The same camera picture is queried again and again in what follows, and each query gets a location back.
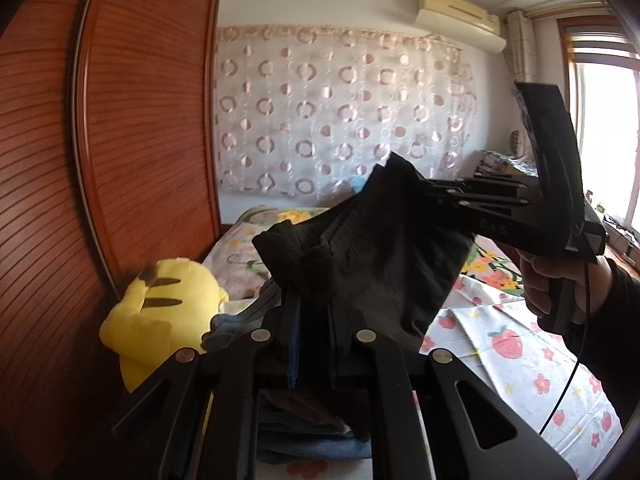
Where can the person's right forearm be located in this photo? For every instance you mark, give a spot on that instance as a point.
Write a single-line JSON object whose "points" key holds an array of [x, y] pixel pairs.
{"points": [[620, 340]]}

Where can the light blue plastic bag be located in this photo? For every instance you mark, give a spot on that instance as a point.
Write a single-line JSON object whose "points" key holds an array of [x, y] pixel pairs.
{"points": [[357, 185]]}

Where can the person's right hand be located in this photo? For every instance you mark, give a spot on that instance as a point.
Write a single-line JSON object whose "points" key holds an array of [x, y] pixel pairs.
{"points": [[532, 285]]}

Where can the wooden louvered wardrobe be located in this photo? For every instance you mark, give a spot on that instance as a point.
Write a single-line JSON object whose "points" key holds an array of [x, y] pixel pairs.
{"points": [[140, 135]]}

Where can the black pants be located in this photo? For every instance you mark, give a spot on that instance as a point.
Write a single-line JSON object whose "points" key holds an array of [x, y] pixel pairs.
{"points": [[390, 270]]}

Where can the white lace curtain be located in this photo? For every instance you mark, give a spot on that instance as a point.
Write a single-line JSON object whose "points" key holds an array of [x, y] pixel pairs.
{"points": [[519, 50]]}

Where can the light blue folded jeans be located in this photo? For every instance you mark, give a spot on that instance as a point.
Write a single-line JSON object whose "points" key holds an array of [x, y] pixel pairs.
{"points": [[240, 325]]}

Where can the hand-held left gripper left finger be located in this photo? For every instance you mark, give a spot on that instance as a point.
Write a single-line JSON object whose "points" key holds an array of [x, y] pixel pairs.
{"points": [[295, 350]]}

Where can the stack of papers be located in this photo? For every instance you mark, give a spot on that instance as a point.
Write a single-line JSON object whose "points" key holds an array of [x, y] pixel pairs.
{"points": [[492, 162]]}

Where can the wooden framed window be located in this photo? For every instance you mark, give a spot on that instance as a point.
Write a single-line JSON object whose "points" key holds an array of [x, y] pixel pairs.
{"points": [[610, 135]]}

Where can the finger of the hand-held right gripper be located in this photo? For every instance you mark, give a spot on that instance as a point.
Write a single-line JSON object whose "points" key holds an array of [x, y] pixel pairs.
{"points": [[480, 205], [500, 186]]}

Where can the brown folded cloth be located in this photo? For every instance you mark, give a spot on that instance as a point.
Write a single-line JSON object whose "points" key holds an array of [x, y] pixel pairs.
{"points": [[300, 407]]}

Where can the white air conditioner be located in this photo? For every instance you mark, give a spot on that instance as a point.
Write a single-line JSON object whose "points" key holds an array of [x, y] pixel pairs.
{"points": [[450, 17]]}

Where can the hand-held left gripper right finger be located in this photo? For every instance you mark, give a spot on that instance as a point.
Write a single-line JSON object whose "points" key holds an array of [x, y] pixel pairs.
{"points": [[370, 360]]}

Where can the pink floral blanket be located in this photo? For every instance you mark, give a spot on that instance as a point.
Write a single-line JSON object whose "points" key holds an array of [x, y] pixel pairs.
{"points": [[235, 250]]}

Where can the yellow plush toy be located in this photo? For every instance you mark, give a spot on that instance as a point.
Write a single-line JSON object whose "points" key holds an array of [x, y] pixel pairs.
{"points": [[150, 330]]}

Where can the circle patterned sheer curtain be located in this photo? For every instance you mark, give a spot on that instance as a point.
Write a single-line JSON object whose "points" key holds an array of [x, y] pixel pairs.
{"points": [[325, 110]]}

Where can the stack of folded dark clothes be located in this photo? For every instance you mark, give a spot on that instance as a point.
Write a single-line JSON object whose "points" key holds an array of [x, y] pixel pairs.
{"points": [[310, 445]]}

